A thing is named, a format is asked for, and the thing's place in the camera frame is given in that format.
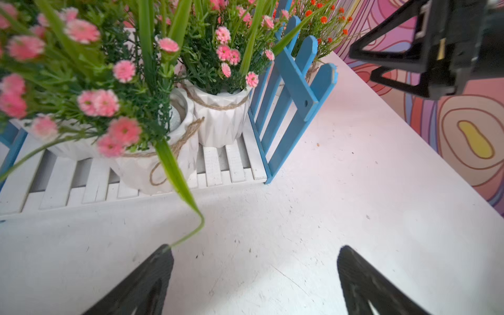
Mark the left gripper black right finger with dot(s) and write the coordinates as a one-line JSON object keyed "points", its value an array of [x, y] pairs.
{"points": [[366, 290]]}

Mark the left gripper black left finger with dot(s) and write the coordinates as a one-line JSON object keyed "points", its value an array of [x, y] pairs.
{"points": [[143, 291]]}

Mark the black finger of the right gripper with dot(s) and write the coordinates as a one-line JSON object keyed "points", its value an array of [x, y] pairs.
{"points": [[414, 59]]}

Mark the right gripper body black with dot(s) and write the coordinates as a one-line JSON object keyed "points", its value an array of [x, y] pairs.
{"points": [[464, 42]]}

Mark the orange flower pot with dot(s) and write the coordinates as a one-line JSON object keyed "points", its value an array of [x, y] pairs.
{"points": [[328, 23]]}

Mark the blue white slatted rack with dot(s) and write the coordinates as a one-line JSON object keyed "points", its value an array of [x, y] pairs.
{"points": [[143, 173]]}

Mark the pink flower pot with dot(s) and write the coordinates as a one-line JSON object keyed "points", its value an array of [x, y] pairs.
{"points": [[228, 45], [97, 70]]}

